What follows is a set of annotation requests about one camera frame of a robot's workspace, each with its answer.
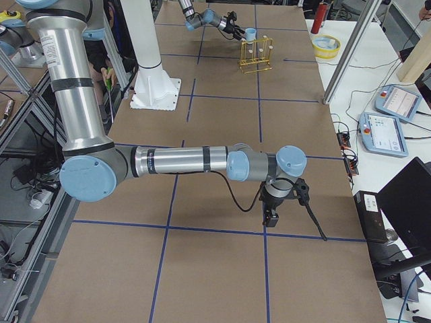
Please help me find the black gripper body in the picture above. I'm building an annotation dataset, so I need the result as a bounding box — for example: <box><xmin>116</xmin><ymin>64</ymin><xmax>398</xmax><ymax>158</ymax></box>
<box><xmin>223</xmin><ymin>20</ymin><xmax>241</xmax><ymax>36</ymax></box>
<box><xmin>259</xmin><ymin>184</ymin><xmax>292</xmax><ymax>226</ymax></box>

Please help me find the light blue cup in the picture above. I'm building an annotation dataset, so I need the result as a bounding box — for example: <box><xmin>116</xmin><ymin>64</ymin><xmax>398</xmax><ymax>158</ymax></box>
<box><xmin>244</xmin><ymin>28</ymin><xmax>257</xmax><ymax>42</ymax></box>

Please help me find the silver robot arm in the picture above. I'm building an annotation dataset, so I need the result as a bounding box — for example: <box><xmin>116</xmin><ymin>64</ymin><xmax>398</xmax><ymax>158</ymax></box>
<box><xmin>178</xmin><ymin>0</ymin><xmax>245</xmax><ymax>41</ymax></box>
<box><xmin>21</xmin><ymin>1</ymin><xmax>309</xmax><ymax>227</ymax></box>

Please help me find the red thermos bottle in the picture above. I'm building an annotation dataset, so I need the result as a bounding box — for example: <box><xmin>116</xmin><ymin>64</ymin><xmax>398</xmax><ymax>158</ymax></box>
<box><xmin>310</xmin><ymin>2</ymin><xmax>327</xmax><ymax>34</ymax></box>

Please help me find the yellow bowl with blue plate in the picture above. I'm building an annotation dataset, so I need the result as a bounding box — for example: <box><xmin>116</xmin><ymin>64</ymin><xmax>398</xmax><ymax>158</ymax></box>
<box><xmin>312</xmin><ymin>35</ymin><xmax>341</xmax><ymax>59</ymax></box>

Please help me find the orange connector module near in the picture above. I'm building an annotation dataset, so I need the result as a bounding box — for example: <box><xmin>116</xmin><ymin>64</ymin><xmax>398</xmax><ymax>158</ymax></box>
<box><xmin>343</xmin><ymin>155</ymin><xmax>359</xmax><ymax>177</ymax></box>

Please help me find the orange connector module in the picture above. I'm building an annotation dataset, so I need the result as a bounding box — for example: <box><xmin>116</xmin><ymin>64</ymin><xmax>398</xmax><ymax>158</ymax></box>
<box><xmin>343</xmin><ymin>155</ymin><xmax>359</xmax><ymax>177</ymax></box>
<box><xmin>336</xmin><ymin>132</ymin><xmax>351</xmax><ymax>149</ymax></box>

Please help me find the black computer box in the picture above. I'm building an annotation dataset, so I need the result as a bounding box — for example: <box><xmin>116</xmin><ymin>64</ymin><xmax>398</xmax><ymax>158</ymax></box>
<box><xmin>354</xmin><ymin>190</ymin><xmax>388</xmax><ymax>244</ymax></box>

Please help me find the orange connector module far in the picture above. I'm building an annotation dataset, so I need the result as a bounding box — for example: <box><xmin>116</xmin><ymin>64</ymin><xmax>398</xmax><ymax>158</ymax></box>
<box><xmin>336</xmin><ymin>132</ymin><xmax>351</xmax><ymax>149</ymax></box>

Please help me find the near teach pendant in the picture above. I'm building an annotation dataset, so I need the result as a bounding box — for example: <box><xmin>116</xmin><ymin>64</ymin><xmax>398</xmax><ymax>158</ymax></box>
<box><xmin>359</xmin><ymin>112</ymin><xmax>409</xmax><ymax>157</ymax></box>

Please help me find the teach pendant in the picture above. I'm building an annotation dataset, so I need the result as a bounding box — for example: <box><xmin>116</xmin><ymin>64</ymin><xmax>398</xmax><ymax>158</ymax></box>
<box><xmin>359</xmin><ymin>112</ymin><xmax>409</xmax><ymax>157</ymax></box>
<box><xmin>374</xmin><ymin>85</ymin><xmax>422</xmax><ymax>122</ymax></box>

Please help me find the person in black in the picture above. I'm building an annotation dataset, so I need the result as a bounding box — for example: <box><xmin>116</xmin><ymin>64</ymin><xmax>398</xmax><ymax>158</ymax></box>
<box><xmin>83</xmin><ymin>0</ymin><xmax>119</xmax><ymax>122</ymax></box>

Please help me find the black monitor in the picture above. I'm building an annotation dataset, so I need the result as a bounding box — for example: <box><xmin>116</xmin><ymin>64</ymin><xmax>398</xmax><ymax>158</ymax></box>
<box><xmin>374</xmin><ymin>157</ymin><xmax>430</xmax><ymax>280</ymax></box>

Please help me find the far teach pendant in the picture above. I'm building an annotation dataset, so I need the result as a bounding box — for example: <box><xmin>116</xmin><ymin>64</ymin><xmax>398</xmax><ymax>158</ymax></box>
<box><xmin>374</xmin><ymin>85</ymin><xmax>422</xmax><ymax>122</ymax></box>

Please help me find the wooden board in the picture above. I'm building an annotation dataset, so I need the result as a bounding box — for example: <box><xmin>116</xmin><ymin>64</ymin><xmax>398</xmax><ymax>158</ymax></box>
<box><xmin>397</xmin><ymin>29</ymin><xmax>431</xmax><ymax>83</ymax></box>

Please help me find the white power strip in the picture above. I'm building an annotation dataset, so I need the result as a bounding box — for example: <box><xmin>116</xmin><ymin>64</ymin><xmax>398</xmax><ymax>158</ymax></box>
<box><xmin>29</xmin><ymin>189</ymin><xmax>53</xmax><ymax>209</ymax></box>

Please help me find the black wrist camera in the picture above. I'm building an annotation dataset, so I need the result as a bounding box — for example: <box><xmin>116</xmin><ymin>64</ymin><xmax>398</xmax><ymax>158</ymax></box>
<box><xmin>226</xmin><ymin>11</ymin><xmax>237</xmax><ymax>22</ymax></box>
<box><xmin>295</xmin><ymin>178</ymin><xmax>310</xmax><ymax>206</ymax></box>

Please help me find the gold wire cup holder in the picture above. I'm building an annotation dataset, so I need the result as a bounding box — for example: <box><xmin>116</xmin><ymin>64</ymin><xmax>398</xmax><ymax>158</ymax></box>
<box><xmin>238</xmin><ymin>35</ymin><xmax>274</xmax><ymax>74</ymax></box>

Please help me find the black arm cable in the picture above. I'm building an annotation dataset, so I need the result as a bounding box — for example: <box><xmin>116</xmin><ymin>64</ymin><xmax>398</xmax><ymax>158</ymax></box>
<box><xmin>174</xmin><ymin>170</ymin><xmax>328</xmax><ymax>242</ymax></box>

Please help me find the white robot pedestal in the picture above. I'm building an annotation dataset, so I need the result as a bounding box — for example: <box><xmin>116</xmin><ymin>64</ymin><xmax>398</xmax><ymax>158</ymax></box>
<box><xmin>121</xmin><ymin>0</ymin><xmax>181</xmax><ymax>111</ymax></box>

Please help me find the aluminium frame post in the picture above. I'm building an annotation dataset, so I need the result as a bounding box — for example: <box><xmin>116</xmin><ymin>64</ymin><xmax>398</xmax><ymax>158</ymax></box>
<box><xmin>323</xmin><ymin>0</ymin><xmax>382</xmax><ymax>104</ymax></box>

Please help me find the green handled tool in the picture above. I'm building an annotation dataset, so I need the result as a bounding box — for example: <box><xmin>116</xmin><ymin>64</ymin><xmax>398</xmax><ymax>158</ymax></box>
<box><xmin>105</xmin><ymin>77</ymin><xmax>114</xmax><ymax>123</ymax></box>

